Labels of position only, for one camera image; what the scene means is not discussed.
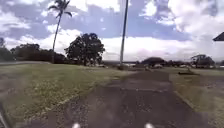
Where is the large round dark tree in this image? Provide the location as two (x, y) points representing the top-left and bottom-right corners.
(64, 32), (106, 67)

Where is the tall utility pole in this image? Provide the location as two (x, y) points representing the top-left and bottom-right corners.
(119, 0), (130, 67)

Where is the low dark domed tree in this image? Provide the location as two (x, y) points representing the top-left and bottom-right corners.
(141, 56), (167, 67)

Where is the dark asphalt path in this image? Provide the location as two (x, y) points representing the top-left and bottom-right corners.
(19, 69), (214, 128)

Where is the tall palm tree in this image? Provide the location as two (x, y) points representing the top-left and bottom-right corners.
(47, 0), (73, 64)

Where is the robot's own part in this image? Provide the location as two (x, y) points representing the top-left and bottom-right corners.
(72, 122), (82, 128)
(144, 122), (155, 128)

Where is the grass field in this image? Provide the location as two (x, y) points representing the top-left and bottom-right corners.
(0, 61), (132, 126)

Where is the dark tree line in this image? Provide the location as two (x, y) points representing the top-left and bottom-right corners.
(0, 37), (68, 64)

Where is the distant spreading tree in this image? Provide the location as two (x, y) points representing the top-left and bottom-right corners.
(190, 54), (216, 68)

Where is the grass verge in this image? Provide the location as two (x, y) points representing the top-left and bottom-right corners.
(163, 66), (224, 128)

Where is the dark roof corner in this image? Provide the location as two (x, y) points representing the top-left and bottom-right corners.
(212, 31), (224, 42)

